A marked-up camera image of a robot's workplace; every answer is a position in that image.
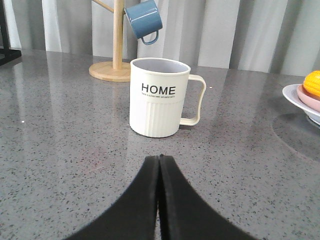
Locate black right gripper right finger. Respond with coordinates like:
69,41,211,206
158,154,254,240

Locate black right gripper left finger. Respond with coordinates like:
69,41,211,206
68,156,160,240

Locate cream HOME mug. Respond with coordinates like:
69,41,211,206
129,57,207,138

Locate wooden mug tree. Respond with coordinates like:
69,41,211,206
88,0,131,83

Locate white plate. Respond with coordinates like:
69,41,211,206
282,84,320,125

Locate pink plate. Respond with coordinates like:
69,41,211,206
296,84,320,112

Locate yellow toy corn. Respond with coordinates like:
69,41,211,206
303,70,320,97

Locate blue enamel mug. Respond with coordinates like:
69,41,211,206
124,0,163,45

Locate grey curtain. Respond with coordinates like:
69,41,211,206
4,0,320,76

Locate black metal mug rack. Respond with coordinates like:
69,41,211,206
0,24,22,66

